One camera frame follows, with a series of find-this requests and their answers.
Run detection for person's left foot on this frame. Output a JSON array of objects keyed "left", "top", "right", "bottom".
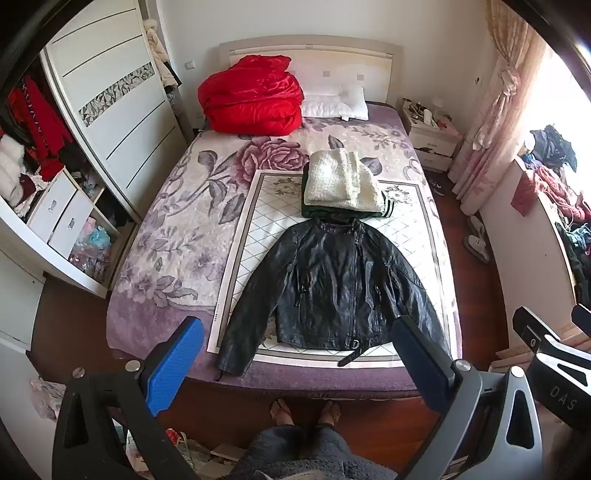
[{"left": 270, "top": 399, "right": 296, "bottom": 428}]

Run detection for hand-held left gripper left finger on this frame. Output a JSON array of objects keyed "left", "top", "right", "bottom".
[{"left": 52, "top": 316, "right": 205, "bottom": 480}]

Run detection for scattered papers and packets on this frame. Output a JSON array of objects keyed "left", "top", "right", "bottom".
[{"left": 124, "top": 427, "right": 252, "bottom": 480}]

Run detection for red hanging clothes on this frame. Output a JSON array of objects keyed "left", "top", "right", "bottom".
[{"left": 7, "top": 76, "right": 75, "bottom": 183}]

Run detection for cream fleece folded garment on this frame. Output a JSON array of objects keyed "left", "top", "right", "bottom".
[{"left": 305, "top": 148, "right": 386, "bottom": 214}]

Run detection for pink cloth on floor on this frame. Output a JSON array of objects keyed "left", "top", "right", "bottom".
[{"left": 30, "top": 376, "right": 68, "bottom": 421}]

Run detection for pile of mixed clothes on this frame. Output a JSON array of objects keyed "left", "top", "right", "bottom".
[{"left": 510, "top": 124, "right": 591, "bottom": 305}]

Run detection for white pillow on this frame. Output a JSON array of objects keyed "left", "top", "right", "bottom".
[{"left": 300, "top": 83, "right": 370, "bottom": 121}]

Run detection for dark green folded garment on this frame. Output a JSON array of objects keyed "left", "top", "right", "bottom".
[{"left": 301, "top": 166, "right": 397, "bottom": 220}]

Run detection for purple floral blanket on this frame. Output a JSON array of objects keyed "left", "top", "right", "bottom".
[{"left": 106, "top": 104, "right": 467, "bottom": 393}]

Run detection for pink floral curtain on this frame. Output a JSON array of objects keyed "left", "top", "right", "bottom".
[{"left": 450, "top": 0, "right": 555, "bottom": 217}]

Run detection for white nightstand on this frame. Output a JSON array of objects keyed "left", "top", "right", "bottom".
[{"left": 397, "top": 98, "right": 462, "bottom": 174}]

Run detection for bed with beige headboard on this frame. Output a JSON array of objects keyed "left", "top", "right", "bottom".
[{"left": 106, "top": 39, "right": 467, "bottom": 393}]

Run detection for clutter on nightstand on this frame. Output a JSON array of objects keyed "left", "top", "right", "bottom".
[{"left": 401, "top": 97, "right": 455, "bottom": 130}]

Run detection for white sliding-door wardrobe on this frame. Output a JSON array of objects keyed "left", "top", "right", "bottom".
[{"left": 0, "top": 0, "right": 185, "bottom": 301}]

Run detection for person's right foot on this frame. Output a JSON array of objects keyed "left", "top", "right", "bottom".
[{"left": 316, "top": 400, "right": 342, "bottom": 428}]

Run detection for red quilt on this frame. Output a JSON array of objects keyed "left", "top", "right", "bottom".
[{"left": 198, "top": 54, "right": 305, "bottom": 137}]

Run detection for black leather jacket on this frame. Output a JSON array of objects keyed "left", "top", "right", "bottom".
[{"left": 216, "top": 217, "right": 455, "bottom": 381}]

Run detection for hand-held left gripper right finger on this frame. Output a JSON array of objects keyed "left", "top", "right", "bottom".
[{"left": 392, "top": 316, "right": 544, "bottom": 480}]

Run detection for white fur garment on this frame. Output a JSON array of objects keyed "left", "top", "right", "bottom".
[{"left": 0, "top": 134, "right": 26, "bottom": 208}]

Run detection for white diamond-patterned mat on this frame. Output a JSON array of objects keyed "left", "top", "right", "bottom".
[{"left": 207, "top": 170, "right": 462, "bottom": 365}]

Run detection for pastel clothes pile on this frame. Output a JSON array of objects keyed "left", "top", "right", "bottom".
[{"left": 69, "top": 217, "right": 116, "bottom": 282}]

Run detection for person's grey fleece pants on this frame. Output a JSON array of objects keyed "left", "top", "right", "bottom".
[{"left": 228, "top": 425, "right": 400, "bottom": 480}]

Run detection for person's foot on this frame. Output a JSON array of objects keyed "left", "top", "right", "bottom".
[
  {"left": 316, "top": 400, "right": 342, "bottom": 428},
  {"left": 270, "top": 399, "right": 296, "bottom": 428}
]

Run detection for cream cloth bundle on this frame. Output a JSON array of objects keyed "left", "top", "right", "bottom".
[{"left": 142, "top": 18, "right": 183, "bottom": 88}]

